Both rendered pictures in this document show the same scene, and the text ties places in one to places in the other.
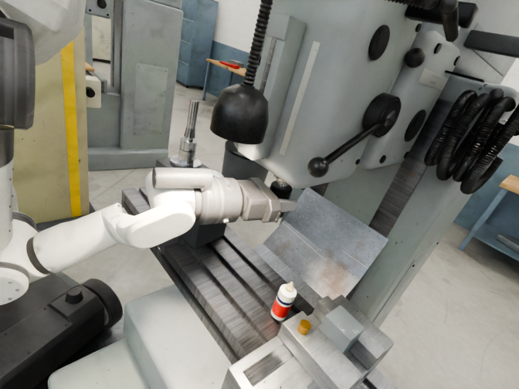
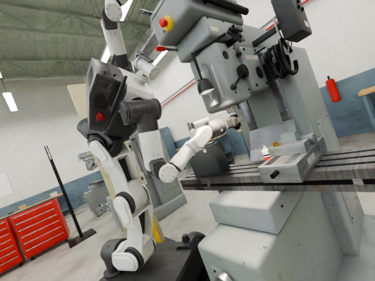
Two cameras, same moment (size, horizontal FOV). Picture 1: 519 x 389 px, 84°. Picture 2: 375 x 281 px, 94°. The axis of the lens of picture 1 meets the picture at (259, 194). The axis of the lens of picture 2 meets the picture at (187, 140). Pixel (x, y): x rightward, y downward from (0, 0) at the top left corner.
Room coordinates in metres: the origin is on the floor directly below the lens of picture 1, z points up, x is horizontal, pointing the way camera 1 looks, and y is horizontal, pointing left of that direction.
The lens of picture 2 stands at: (-0.45, 0.07, 1.24)
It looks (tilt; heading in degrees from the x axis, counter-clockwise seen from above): 1 degrees down; 10
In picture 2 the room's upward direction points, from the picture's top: 21 degrees counter-clockwise
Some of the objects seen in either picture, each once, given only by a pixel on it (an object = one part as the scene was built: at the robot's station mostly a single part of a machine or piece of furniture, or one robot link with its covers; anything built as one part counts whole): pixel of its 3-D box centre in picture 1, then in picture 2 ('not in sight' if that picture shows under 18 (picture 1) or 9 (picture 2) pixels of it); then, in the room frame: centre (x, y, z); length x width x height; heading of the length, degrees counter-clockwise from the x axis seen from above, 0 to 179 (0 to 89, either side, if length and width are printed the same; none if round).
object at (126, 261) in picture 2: not in sight; (134, 251); (0.54, 0.81, 0.68); 0.21 x 0.20 x 0.13; 72
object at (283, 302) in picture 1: (285, 298); (267, 155); (0.50, -0.13, 1.01); 0.04 x 0.04 x 0.11
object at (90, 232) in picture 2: not in sight; (63, 192); (2.75, 3.53, 1.05); 0.50 x 0.50 x 2.11; 50
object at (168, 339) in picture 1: (236, 323); (260, 191); (0.55, -0.04, 0.81); 0.50 x 0.35 x 0.12; 140
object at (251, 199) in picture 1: (239, 201); (222, 126); (0.50, 0.03, 1.23); 0.13 x 0.12 x 0.10; 35
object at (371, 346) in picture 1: (319, 357); (293, 154); (0.38, -0.20, 1.01); 0.35 x 0.15 x 0.11; 137
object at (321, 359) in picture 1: (317, 353); (288, 148); (0.36, -0.19, 1.04); 0.15 x 0.06 x 0.04; 47
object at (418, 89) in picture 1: (367, 93); (238, 77); (0.70, -0.17, 1.47); 0.24 x 0.19 x 0.26; 50
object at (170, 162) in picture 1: (191, 197); (207, 158); (0.74, 0.20, 1.05); 0.22 x 0.12 x 0.20; 58
